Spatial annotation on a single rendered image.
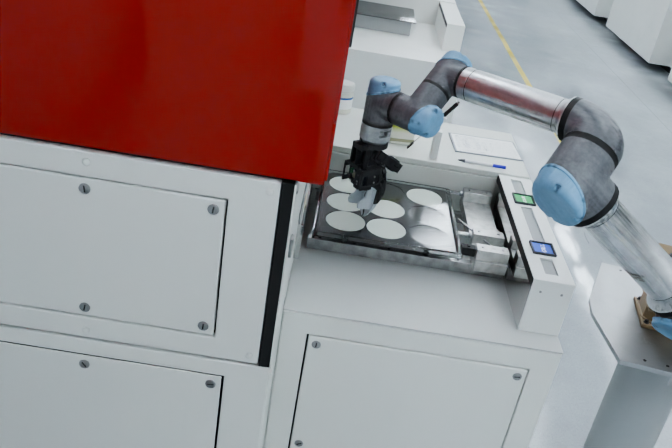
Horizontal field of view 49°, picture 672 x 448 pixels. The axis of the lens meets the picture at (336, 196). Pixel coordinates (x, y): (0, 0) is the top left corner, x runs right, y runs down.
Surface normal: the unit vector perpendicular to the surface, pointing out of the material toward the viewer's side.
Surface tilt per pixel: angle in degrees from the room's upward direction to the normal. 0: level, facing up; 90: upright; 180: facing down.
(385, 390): 90
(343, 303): 0
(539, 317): 90
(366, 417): 90
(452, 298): 0
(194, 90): 90
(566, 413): 0
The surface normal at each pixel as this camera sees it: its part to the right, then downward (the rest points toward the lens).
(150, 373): -0.06, 0.44
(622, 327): 0.15, -0.88
